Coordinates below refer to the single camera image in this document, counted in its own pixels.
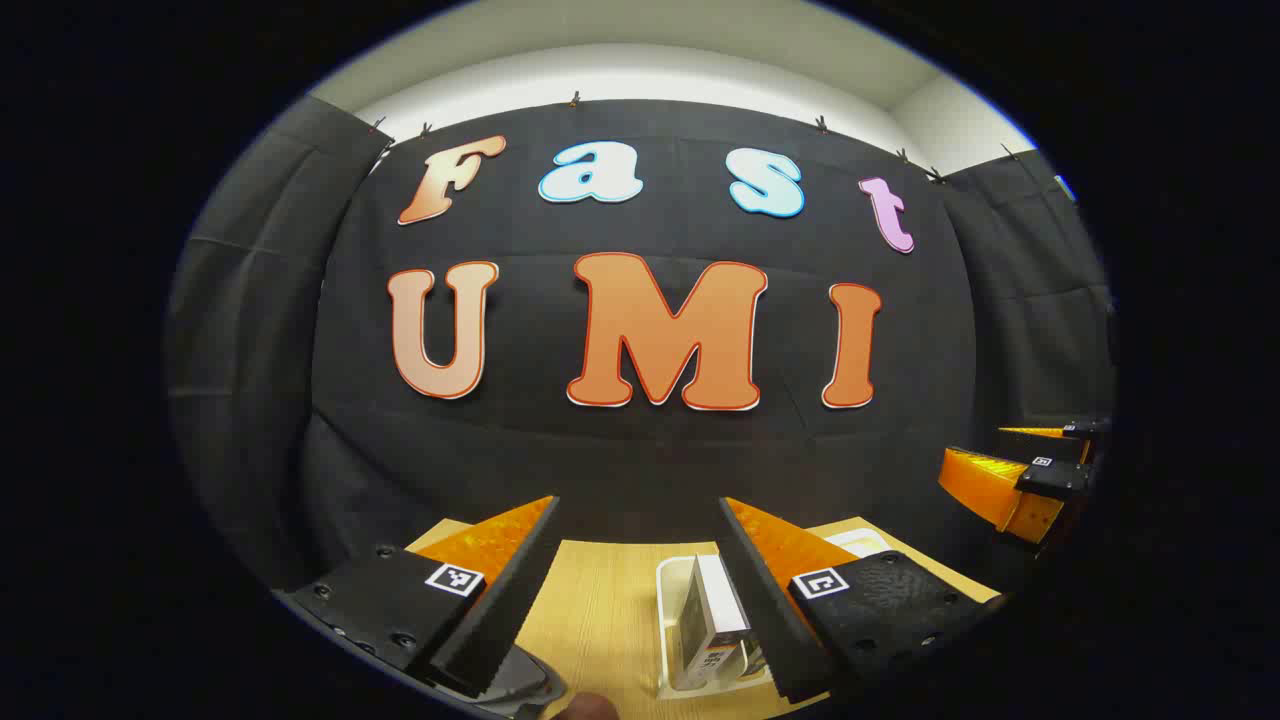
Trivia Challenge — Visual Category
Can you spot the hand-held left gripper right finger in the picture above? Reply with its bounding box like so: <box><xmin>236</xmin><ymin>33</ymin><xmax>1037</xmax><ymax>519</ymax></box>
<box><xmin>718</xmin><ymin>497</ymin><xmax>1006</xmax><ymax>706</ymax></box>

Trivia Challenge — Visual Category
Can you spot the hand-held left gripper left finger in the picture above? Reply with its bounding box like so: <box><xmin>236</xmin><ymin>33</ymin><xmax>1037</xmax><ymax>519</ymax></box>
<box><xmin>275</xmin><ymin>495</ymin><xmax>561</xmax><ymax>701</ymax></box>

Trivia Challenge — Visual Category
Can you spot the black cover book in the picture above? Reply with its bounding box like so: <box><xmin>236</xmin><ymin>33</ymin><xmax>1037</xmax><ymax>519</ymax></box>
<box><xmin>678</xmin><ymin>555</ymin><xmax>763</xmax><ymax>693</ymax></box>

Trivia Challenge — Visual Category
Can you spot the grey schoolbag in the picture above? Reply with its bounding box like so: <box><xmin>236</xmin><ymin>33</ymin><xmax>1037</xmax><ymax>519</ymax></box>
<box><xmin>440</xmin><ymin>645</ymin><xmax>568</xmax><ymax>717</ymax></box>

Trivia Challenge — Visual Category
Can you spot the white plastic bookshelf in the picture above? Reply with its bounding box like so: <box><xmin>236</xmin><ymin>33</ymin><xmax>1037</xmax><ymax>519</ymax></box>
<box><xmin>655</xmin><ymin>527</ymin><xmax>893</xmax><ymax>701</ymax></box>

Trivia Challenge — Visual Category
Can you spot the black backdrop cloth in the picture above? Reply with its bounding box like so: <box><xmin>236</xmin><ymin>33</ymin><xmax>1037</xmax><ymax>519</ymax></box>
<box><xmin>165</xmin><ymin>95</ymin><xmax>1116</xmax><ymax>601</ymax></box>

